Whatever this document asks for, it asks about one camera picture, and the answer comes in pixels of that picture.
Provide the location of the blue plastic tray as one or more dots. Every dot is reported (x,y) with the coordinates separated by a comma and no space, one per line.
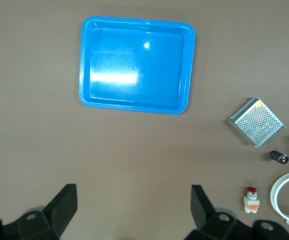
(137,65)

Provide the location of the black cylindrical capacitor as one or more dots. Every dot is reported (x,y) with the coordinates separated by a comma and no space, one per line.
(279,157)

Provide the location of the large white curved clamp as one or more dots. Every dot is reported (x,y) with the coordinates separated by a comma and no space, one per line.
(275,197)

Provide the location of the perforated metal power supply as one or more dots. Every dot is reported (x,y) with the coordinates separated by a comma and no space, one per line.
(257,121)

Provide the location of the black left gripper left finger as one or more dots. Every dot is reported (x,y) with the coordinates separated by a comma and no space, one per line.
(57,215)

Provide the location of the red button white orange switch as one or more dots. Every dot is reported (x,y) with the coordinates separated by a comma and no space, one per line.
(252,202)

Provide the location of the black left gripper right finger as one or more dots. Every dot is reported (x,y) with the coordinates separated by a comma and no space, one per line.
(204,217)

